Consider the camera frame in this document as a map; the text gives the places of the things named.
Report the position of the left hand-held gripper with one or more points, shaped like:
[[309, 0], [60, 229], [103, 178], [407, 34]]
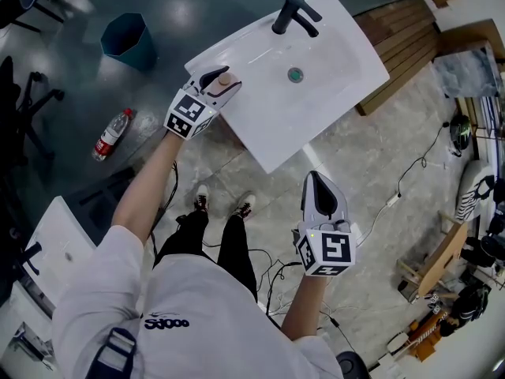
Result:
[[189, 113]]

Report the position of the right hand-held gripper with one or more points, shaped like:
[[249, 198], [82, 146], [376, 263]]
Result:
[[333, 251]]

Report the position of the person's right forearm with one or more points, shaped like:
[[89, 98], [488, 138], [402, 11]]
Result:
[[305, 310]]

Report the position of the person's left forearm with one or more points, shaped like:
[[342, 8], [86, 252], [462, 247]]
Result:
[[150, 188]]

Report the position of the white ceramic sink basin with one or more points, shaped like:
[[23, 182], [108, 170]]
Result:
[[276, 124]]

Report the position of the clear plastic water bottle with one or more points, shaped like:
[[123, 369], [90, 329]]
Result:
[[112, 134]]

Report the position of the small white sink basin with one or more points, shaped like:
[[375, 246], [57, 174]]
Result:
[[59, 247]]

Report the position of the white power strip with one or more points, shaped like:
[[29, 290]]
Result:
[[393, 200]]

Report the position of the person's right shoe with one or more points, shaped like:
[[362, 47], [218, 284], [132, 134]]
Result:
[[244, 205]]

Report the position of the person's shoe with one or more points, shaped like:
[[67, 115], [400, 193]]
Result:
[[244, 205], [202, 197]]

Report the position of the teal waste bin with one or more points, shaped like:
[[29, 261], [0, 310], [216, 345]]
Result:
[[130, 43]]

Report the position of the person's right leg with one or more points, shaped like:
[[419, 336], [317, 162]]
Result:
[[236, 251]]

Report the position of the person's leg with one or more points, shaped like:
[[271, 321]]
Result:
[[185, 235], [236, 251]]

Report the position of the person's left shoe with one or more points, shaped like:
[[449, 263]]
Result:
[[202, 197]]

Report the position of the low wooden bench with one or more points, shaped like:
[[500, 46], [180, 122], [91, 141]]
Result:
[[438, 259]]

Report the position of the person's left leg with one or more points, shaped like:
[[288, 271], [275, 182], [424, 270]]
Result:
[[185, 235]]

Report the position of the zebra striped beanbag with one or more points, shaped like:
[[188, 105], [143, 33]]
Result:
[[473, 192]]

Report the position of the black and green helmet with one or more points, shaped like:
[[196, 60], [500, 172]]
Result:
[[460, 132]]

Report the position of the person's white shirt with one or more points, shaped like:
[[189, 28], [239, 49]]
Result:
[[189, 298]]

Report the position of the wooden slat platform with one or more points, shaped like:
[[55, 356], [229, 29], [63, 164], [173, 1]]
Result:
[[402, 42]]

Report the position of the marble patterned box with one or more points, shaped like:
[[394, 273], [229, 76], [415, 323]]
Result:
[[467, 73]]

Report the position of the black office chair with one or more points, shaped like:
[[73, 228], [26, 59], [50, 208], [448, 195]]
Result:
[[23, 109]]

